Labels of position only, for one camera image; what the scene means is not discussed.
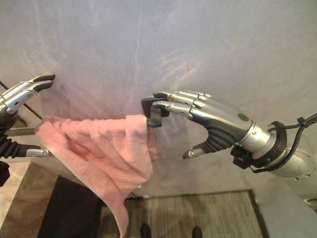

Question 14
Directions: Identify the dark towel bar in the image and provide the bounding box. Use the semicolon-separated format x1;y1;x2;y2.
4;95;170;137

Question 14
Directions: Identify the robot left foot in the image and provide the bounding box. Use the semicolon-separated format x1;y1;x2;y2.
140;223;151;238

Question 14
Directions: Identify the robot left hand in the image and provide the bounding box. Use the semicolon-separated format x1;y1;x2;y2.
0;73;56;159

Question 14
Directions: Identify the black floor mat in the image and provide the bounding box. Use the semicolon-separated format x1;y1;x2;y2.
44;175;105;238

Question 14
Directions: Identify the pink towel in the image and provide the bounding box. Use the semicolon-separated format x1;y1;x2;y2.
35;114;164;238

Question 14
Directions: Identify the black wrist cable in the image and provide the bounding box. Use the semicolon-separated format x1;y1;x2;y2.
250;117;317;174

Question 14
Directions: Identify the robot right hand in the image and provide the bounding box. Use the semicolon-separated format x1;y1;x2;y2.
151;90;271;160

